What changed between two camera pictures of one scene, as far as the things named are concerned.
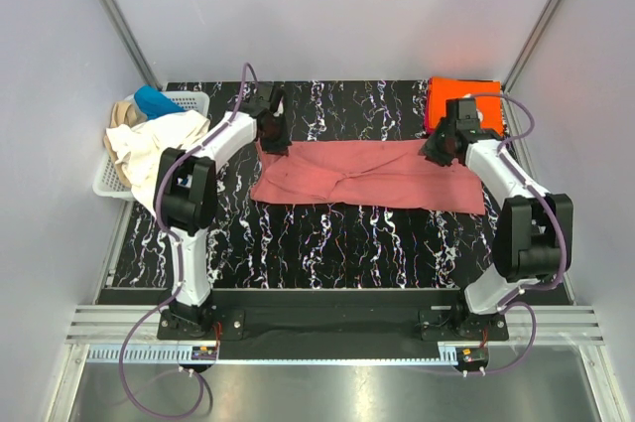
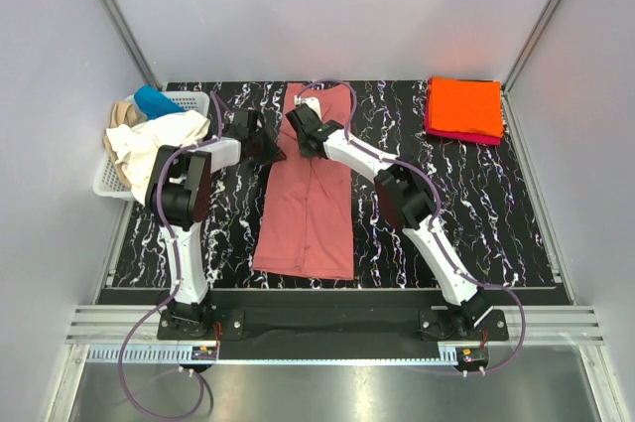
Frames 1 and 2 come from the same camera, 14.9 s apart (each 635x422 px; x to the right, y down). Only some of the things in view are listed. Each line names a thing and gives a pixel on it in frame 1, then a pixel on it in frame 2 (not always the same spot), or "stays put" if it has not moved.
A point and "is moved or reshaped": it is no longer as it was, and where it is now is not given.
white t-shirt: (140, 147) stays put
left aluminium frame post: (110, 1) stays put
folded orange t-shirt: (442, 89) stays put
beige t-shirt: (127, 113) stays put
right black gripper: (429, 150) -> (303, 153)
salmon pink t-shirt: (376, 175) is moved or reshaped
